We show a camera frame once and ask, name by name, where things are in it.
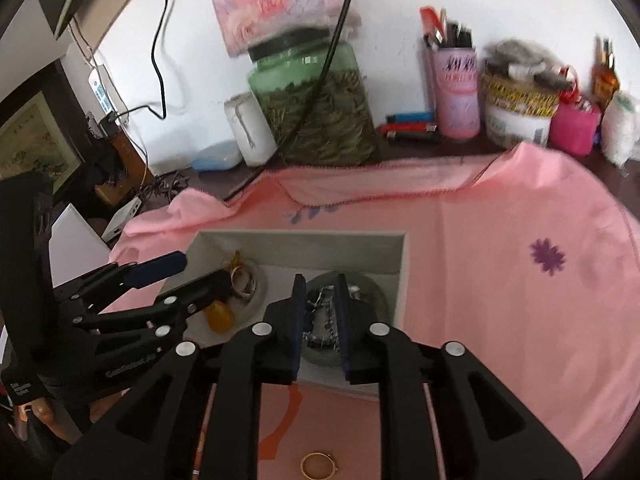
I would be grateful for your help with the framed picture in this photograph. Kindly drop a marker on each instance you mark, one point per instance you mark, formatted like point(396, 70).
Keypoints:
point(30, 145)

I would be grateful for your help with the pink tissue pack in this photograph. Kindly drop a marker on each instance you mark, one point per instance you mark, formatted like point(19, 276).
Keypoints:
point(270, 0)

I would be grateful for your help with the blue plastic container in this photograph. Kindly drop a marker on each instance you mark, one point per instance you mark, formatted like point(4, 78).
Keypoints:
point(215, 157)

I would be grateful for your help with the pale jade bangle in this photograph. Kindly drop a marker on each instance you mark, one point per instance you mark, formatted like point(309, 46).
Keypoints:
point(259, 300)

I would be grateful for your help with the white plastic tub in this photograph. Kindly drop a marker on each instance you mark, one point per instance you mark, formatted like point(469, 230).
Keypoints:
point(515, 127)

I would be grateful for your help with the white mesh bag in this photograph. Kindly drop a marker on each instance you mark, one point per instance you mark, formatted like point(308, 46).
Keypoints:
point(622, 130)

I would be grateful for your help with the white board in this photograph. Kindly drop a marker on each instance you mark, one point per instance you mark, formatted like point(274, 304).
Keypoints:
point(75, 240)

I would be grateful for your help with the pink printed cloth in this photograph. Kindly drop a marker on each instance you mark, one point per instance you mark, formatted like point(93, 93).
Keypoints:
point(500, 310)

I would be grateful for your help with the black power adapter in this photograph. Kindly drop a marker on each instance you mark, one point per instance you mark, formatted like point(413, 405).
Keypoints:
point(102, 125)

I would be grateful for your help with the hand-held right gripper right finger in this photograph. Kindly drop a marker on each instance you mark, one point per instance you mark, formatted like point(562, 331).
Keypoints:
point(342, 320)

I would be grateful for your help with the red plastic comb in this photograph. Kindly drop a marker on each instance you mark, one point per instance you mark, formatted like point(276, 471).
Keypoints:
point(430, 22)

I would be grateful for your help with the red scissors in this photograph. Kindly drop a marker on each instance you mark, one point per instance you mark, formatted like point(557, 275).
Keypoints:
point(570, 87)

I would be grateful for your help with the green glass jar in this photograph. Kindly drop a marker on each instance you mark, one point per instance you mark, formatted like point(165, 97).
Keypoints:
point(340, 125)

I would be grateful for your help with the gold amber charm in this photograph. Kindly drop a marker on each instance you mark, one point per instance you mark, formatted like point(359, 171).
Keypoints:
point(235, 261)

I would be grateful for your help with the pink pen holder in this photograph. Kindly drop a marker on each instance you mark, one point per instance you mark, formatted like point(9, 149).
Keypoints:
point(457, 100)

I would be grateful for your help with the grey cloth bundle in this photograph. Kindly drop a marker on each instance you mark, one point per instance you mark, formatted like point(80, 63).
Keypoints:
point(515, 52)

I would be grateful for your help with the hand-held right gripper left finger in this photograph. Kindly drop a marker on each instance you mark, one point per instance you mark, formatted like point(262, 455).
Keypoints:
point(299, 320)

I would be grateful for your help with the orange amber bead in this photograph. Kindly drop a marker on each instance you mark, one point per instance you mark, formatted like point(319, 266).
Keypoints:
point(220, 317)

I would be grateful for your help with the white mug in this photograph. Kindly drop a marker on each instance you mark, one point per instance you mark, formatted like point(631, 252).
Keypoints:
point(250, 135)

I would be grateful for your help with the green jade bangle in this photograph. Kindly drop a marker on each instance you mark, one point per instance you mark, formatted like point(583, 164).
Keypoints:
point(370, 290)

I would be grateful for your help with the small white box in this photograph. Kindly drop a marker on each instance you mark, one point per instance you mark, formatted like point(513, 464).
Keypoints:
point(122, 220)

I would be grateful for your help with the white cardboard box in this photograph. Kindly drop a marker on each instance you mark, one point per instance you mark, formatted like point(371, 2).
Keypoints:
point(300, 250)

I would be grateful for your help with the brown wooden box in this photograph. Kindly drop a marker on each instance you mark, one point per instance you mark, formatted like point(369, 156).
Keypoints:
point(117, 190)

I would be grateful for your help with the brown glass bottle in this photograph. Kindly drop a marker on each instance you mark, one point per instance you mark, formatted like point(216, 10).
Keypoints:
point(606, 80)

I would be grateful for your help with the bunch of black pens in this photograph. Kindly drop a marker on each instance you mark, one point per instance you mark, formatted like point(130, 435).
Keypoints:
point(460, 35)

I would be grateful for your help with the white power strip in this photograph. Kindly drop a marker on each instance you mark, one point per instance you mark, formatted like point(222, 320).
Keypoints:
point(102, 92)

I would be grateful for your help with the person's left hand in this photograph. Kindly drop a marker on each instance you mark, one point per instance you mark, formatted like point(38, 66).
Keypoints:
point(32, 412)

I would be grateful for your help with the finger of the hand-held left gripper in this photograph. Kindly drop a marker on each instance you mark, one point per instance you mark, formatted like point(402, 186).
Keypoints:
point(155, 267)
point(210, 285)

